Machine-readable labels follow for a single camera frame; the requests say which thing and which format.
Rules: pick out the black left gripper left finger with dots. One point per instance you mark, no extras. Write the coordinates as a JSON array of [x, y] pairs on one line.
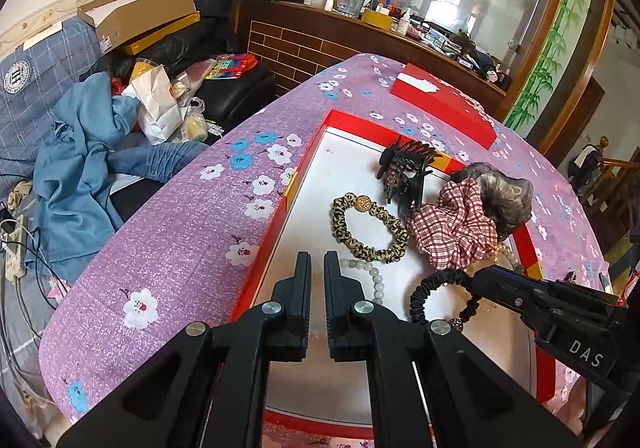
[[207, 386]]

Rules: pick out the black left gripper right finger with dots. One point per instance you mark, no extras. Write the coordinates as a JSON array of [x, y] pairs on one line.
[[429, 385]]

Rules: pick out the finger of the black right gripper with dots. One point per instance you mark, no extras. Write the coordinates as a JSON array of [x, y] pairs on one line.
[[506, 288]]

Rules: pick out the black fabric scrunchie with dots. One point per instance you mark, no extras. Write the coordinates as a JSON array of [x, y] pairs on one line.
[[435, 281]]

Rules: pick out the red plaid scrunchie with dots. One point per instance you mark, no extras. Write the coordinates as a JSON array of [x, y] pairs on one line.
[[454, 233]]

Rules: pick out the red tray box white inside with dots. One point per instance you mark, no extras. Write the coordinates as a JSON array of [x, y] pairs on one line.
[[316, 396]]

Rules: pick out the wooden stair railing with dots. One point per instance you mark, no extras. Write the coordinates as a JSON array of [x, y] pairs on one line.
[[605, 200]]

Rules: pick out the purple floral tablecloth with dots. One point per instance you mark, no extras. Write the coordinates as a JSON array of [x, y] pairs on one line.
[[186, 254]]

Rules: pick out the black comb hair claw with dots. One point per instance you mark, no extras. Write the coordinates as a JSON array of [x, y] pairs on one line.
[[403, 167]]

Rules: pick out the white power strip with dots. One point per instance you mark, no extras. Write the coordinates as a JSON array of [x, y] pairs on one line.
[[13, 242]]

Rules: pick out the red box lid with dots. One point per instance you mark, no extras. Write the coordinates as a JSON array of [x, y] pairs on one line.
[[449, 104]]

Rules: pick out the blue cloth garment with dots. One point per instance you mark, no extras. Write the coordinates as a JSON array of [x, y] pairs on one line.
[[91, 142]]

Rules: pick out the white paper bag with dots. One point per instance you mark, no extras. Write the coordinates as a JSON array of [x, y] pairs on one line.
[[159, 115]]

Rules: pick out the blue plaid jacket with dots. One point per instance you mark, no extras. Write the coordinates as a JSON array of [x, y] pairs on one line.
[[32, 82]]

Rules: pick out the brown cardboard box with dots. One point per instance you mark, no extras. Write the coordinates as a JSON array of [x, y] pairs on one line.
[[118, 22]]

